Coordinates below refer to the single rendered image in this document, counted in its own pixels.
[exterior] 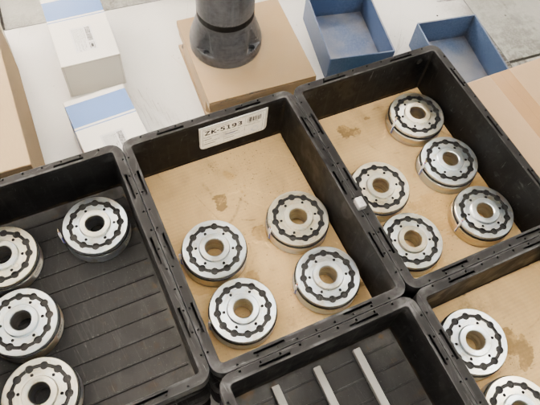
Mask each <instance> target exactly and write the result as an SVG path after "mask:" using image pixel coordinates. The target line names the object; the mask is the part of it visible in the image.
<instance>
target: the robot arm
mask: <svg viewBox="0 0 540 405"><path fill-rule="evenodd" d="M195 5H196V14H195V17H194V20H193V22H192V25H191V27H190V47H191V50H192V51H193V53H194V55H195V56H196V57H197V58H198V59H199V60H200V61H202V62H203V63H205V64H207V65H209V66H212V67H214V68H222V69H231V68H238V67H242V66H243V65H245V64H247V63H250V62H251V61H252V60H253V59H254V58H255V57H256V56H257V55H258V53H259V51H260V48H261V39H262V34H261V29H260V25H259V23H258V21H257V19H256V15H255V0H195Z"/></svg>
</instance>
